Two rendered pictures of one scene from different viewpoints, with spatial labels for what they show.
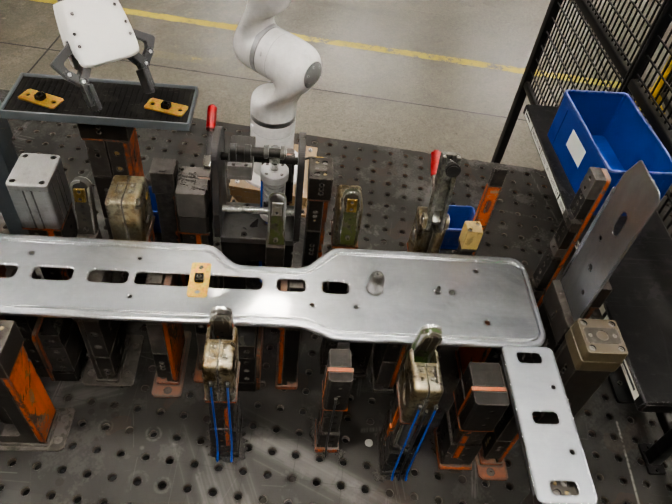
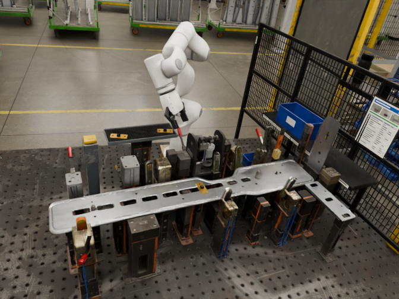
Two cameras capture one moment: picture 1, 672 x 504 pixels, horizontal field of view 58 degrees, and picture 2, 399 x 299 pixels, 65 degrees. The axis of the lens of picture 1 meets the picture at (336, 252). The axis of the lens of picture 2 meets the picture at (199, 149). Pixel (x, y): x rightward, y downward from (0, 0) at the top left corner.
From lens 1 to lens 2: 0.85 m
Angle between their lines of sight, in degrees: 21
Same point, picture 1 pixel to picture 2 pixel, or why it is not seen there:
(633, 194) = (329, 125)
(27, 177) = (130, 164)
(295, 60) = (196, 108)
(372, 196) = not seen: hidden behind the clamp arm
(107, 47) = (178, 107)
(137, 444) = (188, 263)
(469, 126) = (209, 133)
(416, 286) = (269, 173)
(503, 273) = (290, 164)
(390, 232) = not seen: hidden behind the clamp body
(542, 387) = (322, 191)
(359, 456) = (265, 242)
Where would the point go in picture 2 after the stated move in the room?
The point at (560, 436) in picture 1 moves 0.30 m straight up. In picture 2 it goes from (335, 203) to (359, 156)
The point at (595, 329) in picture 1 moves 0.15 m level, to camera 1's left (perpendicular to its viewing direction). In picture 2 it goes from (329, 170) to (306, 172)
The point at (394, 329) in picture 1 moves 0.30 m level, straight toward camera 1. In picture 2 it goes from (272, 187) to (290, 230)
